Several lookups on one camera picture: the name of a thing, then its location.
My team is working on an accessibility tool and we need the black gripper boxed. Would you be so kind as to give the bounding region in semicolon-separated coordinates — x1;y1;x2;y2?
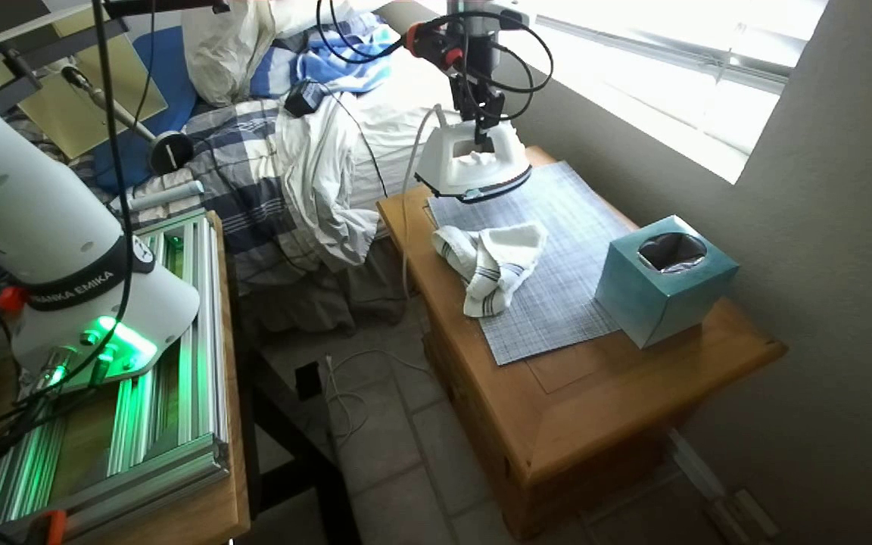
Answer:
446;8;507;155

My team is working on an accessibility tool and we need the white pressing iron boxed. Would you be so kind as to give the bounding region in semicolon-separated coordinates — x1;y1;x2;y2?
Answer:
412;103;535;207

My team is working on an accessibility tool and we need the bright window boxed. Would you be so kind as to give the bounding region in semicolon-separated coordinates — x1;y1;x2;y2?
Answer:
499;0;832;187

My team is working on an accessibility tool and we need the blue white striped cloth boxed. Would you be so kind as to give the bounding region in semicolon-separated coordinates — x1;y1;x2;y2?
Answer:
248;8;403;103

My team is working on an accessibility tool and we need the white blue-striped towel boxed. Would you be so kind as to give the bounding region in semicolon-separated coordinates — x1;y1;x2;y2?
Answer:
428;222;552;324

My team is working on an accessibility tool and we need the white crumpled sheet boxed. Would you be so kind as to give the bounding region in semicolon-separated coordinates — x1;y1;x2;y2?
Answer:
268;87;394;268

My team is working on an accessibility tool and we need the grey checked placemat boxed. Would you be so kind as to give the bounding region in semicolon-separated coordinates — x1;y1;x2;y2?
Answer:
422;160;652;368

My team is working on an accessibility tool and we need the blue plaid blanket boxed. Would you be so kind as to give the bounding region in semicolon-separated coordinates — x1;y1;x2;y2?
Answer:
111;95;303;259

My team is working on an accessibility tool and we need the white pillow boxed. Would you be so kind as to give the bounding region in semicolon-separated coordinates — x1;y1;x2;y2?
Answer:
179;0;357;110

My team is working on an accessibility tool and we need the grey bed skirt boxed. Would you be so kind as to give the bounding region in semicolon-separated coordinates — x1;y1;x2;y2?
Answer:
230;238;409;338

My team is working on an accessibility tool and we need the teal tissue box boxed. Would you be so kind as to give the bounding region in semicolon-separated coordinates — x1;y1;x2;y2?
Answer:
592;213;741;350

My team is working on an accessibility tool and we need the dark blue cloth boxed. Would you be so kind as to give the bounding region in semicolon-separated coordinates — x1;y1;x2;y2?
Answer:
91;23;202;199

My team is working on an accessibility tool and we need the black round-base stand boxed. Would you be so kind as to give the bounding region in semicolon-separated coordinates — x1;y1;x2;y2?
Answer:
56;63;195;174

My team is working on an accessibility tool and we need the wooden nightstand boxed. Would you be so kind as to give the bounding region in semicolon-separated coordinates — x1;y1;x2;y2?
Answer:
374;146;791;542

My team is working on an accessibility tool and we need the black overhead bar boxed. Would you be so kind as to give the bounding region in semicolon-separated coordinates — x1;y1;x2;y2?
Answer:
100;0;232;19

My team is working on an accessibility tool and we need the olive flat board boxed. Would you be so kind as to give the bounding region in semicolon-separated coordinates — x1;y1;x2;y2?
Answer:
14;33;172;164

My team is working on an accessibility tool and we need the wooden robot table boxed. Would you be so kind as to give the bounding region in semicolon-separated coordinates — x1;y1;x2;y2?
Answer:
0;208;255;545

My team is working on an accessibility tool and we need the red stop button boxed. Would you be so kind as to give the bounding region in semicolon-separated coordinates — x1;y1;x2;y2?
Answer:
0;281;29;320

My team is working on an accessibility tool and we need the orange clamp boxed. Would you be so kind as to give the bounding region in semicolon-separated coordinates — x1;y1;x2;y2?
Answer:
35;506;72;545

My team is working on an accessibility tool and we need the black red wrist camera mount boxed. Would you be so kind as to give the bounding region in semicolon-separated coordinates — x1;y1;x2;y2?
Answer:
400;20;455;69

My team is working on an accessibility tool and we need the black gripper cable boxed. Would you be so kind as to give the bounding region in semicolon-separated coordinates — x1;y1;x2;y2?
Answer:
311;0;560;128

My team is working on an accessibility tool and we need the aluminium rail frame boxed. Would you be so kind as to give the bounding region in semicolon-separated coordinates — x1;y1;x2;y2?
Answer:
0;207;232;538

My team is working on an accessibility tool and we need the black metal table frame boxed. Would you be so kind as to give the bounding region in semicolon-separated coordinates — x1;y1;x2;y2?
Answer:
232;292;363;545

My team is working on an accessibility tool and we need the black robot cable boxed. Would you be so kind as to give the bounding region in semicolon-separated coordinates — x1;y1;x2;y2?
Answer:
0;0;143;466

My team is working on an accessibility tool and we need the white wall baseboard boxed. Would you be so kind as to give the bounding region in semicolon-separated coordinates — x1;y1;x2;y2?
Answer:
663;427;788;545

